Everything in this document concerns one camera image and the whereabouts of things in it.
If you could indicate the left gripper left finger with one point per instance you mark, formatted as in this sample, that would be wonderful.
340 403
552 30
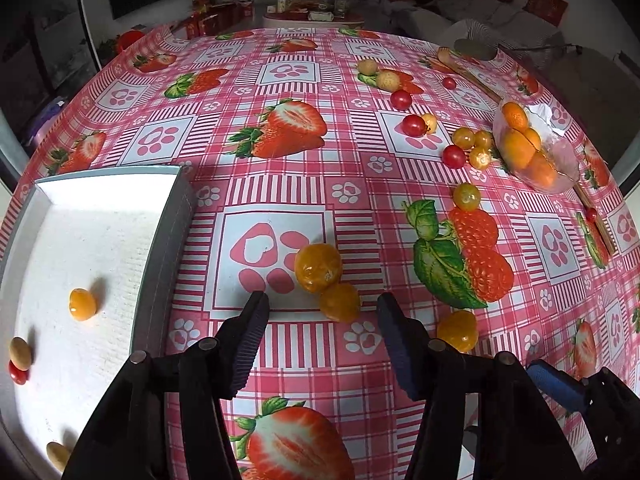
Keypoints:
248 328

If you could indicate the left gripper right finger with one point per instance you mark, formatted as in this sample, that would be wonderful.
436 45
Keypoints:
405 341

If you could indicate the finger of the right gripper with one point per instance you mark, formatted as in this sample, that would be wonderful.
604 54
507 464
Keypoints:
567 391

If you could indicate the orange kumquat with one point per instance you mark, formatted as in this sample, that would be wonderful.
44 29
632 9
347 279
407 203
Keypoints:
81 304

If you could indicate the red cherry tomato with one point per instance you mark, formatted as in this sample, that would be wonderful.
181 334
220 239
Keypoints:
19 377
414 126
453 157

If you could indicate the tan longan fruit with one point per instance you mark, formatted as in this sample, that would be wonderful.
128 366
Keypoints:
367 67
387 80
20 353
58 455

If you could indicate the large yellow orange fruit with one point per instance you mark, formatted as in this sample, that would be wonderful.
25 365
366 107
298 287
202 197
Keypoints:
318 266

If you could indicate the white shallow tray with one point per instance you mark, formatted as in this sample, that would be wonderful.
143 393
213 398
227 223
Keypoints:
86 279

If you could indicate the pink strawberry tablecloth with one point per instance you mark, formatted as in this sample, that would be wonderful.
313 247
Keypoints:
284 145

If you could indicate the round coffee table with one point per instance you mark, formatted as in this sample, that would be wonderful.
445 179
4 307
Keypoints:
315 14

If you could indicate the grey sofa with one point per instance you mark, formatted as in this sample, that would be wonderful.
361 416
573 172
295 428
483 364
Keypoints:
487 21

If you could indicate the red cushion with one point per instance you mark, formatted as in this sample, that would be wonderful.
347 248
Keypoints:
551 11

